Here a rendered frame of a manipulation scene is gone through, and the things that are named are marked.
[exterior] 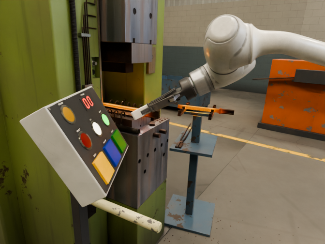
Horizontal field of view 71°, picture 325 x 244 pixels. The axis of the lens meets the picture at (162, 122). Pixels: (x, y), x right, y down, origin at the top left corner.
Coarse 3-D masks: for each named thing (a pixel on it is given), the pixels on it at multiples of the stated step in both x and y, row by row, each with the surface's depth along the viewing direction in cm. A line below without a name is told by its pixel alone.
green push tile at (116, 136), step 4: (116, 132) 85; (112, 136) 81; (116, 136) 84; (120, 136) 88; (116, 140) 82; (120, 140) 86; (116, 144) 82; (120, 144) 84; (124, 144) 87; (120, 148) 82; (124, 148) 86
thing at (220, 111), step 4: (188, 108) 169; (192, 108) 168; (196, 108) 167; (200, 108) 166; (204, 108) 165; (208, 108) 164; (212, 108) 165; (216, 108) 165; (220, 108) 163; (220, 112) 162; (224, 112) 162; (228, 112) 162; (232, 112) 161
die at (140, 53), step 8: (104, 48) 116; (112, 48) 114; (120, 48) 112; (128, 48) 110; (136, 48) 113; (144, 48) 119; (104, 56) 117; (112, 56) 115; (120, 56) 113; (128, 56) 111; (136, 56) 114; (144, 56) 120
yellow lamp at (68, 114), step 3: (63, 108) 61; (66, 108) 62; (63, 111) 60; (66, 111) 61; (69, 111) 62; (66, 114) 60; (69, 114) 62; (72, 114) 63; (66, 117) 60; (69, 117) 61; (72, 117) 62; (69, 120) 61; (72, 120) 62
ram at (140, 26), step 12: (108, 0) 102; (120, 0) 100; (132, 0) 103; (144, 0) 112; (156, 0) 121; (108, 12) 104; (120, 12) 101; (132, 12) 105; (144, 12) 113; (156, 12) 123; (108, 24) 106; (120, 24) 103; (132, 24) 106; (144, 24) 115; (156, 24) 125; (108, 36) 107; (120, 36) 104; (132, 36) 108; (144, 36) 117; (156, 36) 128
